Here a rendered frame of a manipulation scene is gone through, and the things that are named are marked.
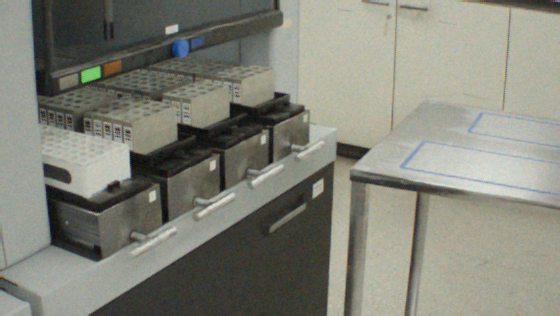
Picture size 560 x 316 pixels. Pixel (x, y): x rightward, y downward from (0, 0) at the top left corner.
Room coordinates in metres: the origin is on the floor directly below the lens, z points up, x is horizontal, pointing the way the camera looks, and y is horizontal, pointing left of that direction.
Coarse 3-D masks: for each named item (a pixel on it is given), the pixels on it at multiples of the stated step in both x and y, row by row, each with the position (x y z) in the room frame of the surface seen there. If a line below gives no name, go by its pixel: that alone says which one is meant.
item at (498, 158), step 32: (416, 128) 1.27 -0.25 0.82; (448, 128) 1.27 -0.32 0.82; (480, 128) 1.28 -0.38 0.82; (512, 128) 1.28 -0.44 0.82; (544, 128) 1.29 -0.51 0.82; (384, 160) 1.10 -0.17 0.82; (416, 160) 1.10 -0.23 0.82; (448, 160) 1.11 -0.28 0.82; (480, 160) 1.11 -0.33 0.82; (512, 160) 1.11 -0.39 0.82; (544, 160) 1.11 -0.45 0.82; (352, 192) 1.07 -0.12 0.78; (448, 192) 1.00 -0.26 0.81; (480, 192) 0.98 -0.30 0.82; (512, 192) 0.97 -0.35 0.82; (544, 192) 0.97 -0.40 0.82; (352, 224) 1.07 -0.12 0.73; (416, 224) 1.44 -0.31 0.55; (352, 256) 1.06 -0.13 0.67; (416, 256) 1.44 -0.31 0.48; (352, 288) 1.06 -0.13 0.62; (416, 288) 1.44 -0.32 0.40
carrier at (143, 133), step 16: (144, 112) 1.15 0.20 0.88; (160, 112) 1.16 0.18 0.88; (176, 112) 1.19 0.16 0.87; (128, 128) 1.10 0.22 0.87; (144, 128) 1.12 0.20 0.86; (160, 128) 1.16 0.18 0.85; (176, 128) 1.19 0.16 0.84; (128, 144) 1.10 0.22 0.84; (144, 144) 1.12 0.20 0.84; (160, 144) 1.15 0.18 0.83
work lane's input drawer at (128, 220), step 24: (48, 192) 0.99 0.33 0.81; (120, 192) 0.97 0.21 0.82; (144, 192) 1.00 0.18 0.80; (72, 216) 0.95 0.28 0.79; (96, 216) 0.92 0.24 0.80; (120, 216) 0.96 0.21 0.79; (144, 216) 1.00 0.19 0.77; (96, 240) 0.92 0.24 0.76; (120, 240) 0.95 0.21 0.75; (144, 240) 0.96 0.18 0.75
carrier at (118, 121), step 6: (156, 102) 1.21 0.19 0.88; (162, 102) 1.21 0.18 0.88; (138, 108) 1.17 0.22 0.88; (144, 108) 1.18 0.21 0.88; (150, 108) 1.17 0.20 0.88; (126, 114) 1.14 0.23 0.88; (132, 114) 1.14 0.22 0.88; (114, 120) 1.12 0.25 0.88; (120, 120) 1.11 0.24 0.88; (114, 126) 1.12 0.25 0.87; (120, 126) 1.11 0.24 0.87; (114, 132) 1.12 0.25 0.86; (120, 132) 1.11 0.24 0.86; (114, 138) 1.12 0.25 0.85; (120, 138) 1.11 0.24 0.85
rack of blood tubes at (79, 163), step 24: (48, 144) 1.04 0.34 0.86; (72, 144) 1.04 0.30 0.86; (96, 144) 1.04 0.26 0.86; (120, 144) 1.04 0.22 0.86; (48, 168) 1.09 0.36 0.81; (72, 168) 0.96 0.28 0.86; (96, 168) 0.97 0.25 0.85; (120, 168) 1.02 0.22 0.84; (72, 192) 0.97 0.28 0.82; (96, 192) 0.97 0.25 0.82
